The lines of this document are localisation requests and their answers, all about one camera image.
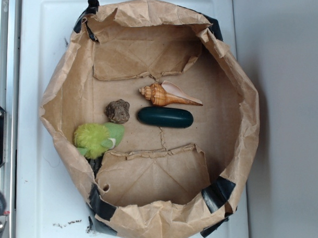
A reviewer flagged green plush animal toy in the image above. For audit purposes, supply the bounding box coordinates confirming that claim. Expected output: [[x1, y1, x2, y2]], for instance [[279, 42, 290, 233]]
[[73, 122, 125, 160]]

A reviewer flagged dark green oval stone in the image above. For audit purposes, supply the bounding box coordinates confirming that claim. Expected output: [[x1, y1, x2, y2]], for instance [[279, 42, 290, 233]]
[[137, 106, 194, 128]]

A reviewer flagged orange striped conch shell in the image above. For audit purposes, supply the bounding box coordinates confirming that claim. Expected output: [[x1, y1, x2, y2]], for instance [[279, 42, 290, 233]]
[[139, 80, 203, 106]]

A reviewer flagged brown rough rock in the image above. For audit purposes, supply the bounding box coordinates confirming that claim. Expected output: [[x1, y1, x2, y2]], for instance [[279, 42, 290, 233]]
[[104, 99, 130, 124]]

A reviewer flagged brown paper bag bin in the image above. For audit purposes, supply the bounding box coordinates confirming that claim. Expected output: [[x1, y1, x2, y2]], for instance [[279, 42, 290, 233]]
[[39, 0, 260, 238]]

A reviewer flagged aluminium frame rail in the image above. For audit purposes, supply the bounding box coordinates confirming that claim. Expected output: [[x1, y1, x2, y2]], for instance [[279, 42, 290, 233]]
[[0, 0, 22, 238]]

